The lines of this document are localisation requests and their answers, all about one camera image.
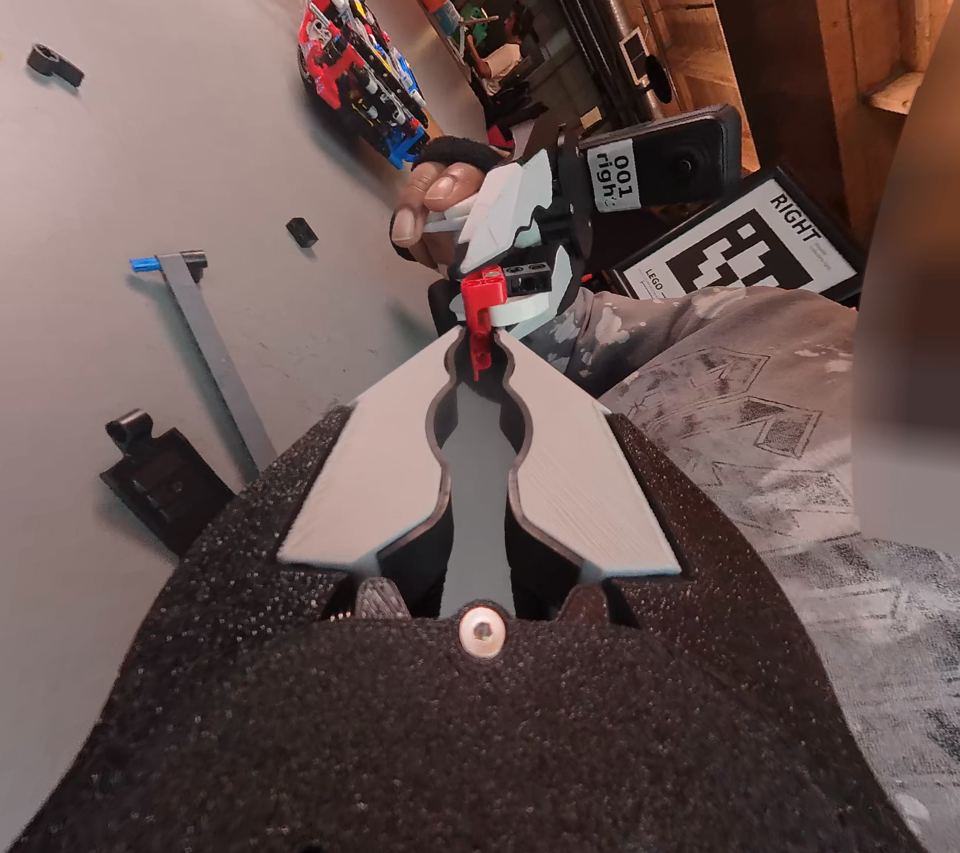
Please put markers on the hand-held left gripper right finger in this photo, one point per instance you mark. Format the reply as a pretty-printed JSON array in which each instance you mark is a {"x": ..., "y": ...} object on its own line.
[{"x": 592, "y": 485}]

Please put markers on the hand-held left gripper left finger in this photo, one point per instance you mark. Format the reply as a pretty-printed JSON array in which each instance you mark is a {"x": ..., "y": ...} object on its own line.
[{"x": 367, "y": 485}]

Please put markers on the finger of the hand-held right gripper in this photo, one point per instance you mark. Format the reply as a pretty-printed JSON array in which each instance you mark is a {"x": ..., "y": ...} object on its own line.
[
  {"x": 536, "y": 304},
  {"x": 502, "y": 208}
]

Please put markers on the black brick with holes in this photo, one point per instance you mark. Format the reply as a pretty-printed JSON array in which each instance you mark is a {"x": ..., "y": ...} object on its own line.
[{"x": 529, "y": 277}]

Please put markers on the red connector piece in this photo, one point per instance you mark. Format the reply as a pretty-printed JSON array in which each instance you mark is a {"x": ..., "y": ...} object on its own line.
[{"x": 476, "y": 290}]

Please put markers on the person's right forearm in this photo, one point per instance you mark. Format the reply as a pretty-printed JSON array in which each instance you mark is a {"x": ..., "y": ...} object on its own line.
[{"x": 637, "y": 328}]

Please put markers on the grey desk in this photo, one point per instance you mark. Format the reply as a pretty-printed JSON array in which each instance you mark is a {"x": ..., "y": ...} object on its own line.
[{"x": 112, "y": 155}]

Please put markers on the person's right hand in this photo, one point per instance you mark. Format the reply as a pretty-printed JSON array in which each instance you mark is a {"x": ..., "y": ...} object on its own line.
[{"x": 442, "y": 185}]

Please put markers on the framed black white marker sign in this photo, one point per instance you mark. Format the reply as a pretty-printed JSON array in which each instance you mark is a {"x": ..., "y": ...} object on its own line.
[{"x": 750, "y": 253}]

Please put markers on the person's grey patterned sweatshirt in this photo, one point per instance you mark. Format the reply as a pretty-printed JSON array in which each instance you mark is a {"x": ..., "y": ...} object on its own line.
[{"x": 787, "y": 493}]

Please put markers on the small black brick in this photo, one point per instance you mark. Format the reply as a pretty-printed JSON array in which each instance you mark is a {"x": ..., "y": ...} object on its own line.
[{"x": 303, "y": 232}]

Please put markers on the black ribbed panel piece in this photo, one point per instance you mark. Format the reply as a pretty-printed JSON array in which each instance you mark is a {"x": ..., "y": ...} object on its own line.
[{"x": 165, "y": 485}]

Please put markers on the long grey beam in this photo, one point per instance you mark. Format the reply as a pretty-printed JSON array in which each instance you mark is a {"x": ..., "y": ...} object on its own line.
[{"x": 202, "y": 343}]

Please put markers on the toy brick truck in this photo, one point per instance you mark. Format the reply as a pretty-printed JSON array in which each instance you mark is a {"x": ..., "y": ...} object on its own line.
[{"x": 337, "y": 50}]

